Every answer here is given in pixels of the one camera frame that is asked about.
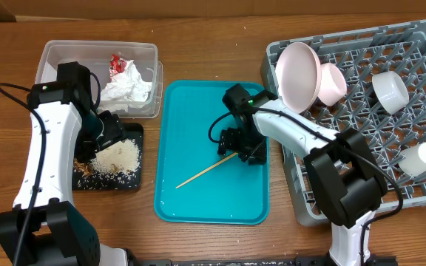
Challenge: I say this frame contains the brown food scraps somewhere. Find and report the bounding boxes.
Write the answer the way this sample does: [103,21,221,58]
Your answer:
[73,159,94,178]

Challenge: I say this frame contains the white napkin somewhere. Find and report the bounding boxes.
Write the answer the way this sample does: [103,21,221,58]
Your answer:
[99,59,152,112]

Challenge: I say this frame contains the red foil wrapper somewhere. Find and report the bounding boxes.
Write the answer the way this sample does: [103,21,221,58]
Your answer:
[109,54,127,78]

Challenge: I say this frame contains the pink plate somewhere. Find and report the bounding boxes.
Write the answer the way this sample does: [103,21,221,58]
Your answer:
[275,42,322,114]

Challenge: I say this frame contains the pink bowl with rice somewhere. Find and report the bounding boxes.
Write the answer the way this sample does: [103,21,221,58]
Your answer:
[318,63,347,106]

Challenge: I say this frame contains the grey-white bowl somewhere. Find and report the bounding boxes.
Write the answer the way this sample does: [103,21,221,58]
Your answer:
[371,71,410,115]

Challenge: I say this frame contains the white cup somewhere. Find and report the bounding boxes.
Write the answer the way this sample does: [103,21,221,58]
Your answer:
[399,142,426,177]

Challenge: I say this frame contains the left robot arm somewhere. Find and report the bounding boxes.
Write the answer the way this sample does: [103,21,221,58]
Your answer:
[0,61,138,265]

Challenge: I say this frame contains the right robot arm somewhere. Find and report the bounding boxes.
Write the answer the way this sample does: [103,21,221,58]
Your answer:
[216,83,397,265]

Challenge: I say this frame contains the grey dishwasher rack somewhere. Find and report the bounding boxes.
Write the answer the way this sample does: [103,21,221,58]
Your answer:
[260,19,426,227]

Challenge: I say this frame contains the black tray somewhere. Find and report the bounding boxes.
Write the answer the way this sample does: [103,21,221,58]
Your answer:
[72,123,143,191]

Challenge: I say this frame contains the spilled rice pile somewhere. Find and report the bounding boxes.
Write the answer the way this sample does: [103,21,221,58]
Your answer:
[89,140,141,174]

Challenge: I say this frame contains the clear plastic bin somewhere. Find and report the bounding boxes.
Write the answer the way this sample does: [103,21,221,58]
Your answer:
[35,40,163,118]

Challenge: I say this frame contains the teal serving tray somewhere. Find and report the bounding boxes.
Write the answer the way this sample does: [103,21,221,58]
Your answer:
[154,80,269,225]

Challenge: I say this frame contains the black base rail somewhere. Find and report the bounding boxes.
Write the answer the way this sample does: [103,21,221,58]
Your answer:
[140,256,327,266]

